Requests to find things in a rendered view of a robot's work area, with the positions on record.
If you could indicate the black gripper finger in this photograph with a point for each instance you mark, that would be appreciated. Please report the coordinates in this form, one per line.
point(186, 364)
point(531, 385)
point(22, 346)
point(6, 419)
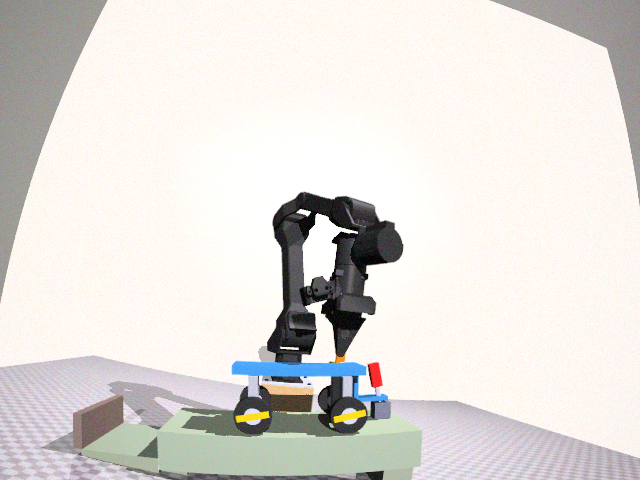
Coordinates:
point(347, 328)
point(334, 330)

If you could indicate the red-headed metal pin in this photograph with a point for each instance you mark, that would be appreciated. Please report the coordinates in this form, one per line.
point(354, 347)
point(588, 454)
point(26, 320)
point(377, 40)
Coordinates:
point(375, 377)

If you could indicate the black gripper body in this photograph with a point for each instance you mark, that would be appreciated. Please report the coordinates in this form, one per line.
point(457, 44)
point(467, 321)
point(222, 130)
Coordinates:
point(351, 301)

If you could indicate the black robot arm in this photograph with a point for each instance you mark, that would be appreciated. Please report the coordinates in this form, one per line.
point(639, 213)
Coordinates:
point(377, 242)

